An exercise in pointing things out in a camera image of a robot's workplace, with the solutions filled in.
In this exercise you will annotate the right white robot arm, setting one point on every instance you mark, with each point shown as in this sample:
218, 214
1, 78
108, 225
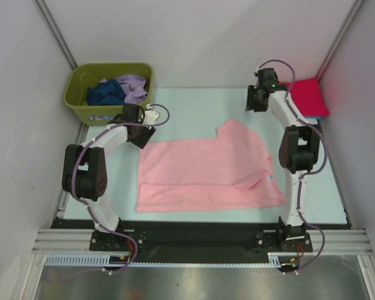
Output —
299, 149

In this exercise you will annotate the folded blue t shirt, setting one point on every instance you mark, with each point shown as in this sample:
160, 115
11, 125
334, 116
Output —
313, 117

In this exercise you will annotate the folded red t shirt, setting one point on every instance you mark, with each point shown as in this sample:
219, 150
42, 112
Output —
306, 95

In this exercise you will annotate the left aluminium frame post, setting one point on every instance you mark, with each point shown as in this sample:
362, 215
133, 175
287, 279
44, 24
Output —
55, 31

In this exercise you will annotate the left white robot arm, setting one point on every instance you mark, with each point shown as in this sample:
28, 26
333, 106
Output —
84, 174

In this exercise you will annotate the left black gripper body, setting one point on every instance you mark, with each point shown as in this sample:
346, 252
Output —
142, 135

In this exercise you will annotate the white slotted cable duct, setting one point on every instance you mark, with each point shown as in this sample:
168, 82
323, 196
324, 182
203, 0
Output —
264, 260

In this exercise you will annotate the aluminium frame post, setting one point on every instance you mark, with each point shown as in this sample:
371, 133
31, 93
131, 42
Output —
55, 31
346, 25

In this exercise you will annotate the dark blue t shirt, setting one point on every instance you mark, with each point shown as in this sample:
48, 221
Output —
109, 93

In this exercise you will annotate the lilac t shirt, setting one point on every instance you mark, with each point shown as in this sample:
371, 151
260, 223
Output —
133, 87

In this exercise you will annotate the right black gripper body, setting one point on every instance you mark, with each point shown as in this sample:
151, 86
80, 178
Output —
253, 101

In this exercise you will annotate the right aluminium frame post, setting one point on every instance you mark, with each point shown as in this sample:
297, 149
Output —
346, 25

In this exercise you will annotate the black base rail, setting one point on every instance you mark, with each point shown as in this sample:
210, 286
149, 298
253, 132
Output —
215, 241

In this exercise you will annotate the olive green plastic bin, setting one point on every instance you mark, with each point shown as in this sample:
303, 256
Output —
89, 75

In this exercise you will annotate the pink t shirt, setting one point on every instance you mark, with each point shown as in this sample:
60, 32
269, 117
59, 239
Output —
233, 170

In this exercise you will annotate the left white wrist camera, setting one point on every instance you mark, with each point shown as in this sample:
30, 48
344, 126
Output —
151, 116

